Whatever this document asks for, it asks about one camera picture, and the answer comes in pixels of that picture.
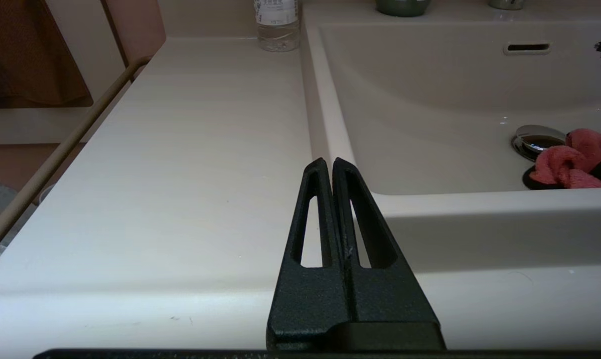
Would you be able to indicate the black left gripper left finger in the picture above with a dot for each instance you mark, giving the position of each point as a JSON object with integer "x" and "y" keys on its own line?
{"x": 310, "y": 299}

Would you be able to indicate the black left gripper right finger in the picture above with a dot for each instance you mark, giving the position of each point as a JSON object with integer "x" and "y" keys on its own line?
{"x": 385, "y": 299}

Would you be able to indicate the pink cloth black trim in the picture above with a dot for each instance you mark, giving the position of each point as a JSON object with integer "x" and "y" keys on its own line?
{"x": 564, "y": 164}

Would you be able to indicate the chrome sink faucet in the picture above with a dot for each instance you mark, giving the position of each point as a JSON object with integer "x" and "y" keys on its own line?
{"x": 506, "y": 4}

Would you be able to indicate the chrome sink drain stopper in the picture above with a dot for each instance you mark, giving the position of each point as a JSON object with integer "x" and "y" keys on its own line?
{"x": 529, "y": 142}

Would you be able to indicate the white ceramic sink basin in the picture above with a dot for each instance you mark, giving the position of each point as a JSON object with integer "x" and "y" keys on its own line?
{"x": 430, "y": 124}

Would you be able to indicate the grey pump soap bottle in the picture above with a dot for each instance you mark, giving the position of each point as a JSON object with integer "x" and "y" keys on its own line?
{"x": 402, "y": 7}

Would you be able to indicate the uncapped clear plastic bottle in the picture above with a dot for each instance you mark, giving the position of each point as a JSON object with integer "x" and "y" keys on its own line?
{"x": 278, "y": 30}

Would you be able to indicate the brown slipper holder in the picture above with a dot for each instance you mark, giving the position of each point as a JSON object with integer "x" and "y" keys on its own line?
{"x": 31, "y": 50}

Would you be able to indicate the beige towel rail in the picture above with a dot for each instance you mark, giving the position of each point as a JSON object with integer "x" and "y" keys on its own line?
{"x": 56, "y": 162}

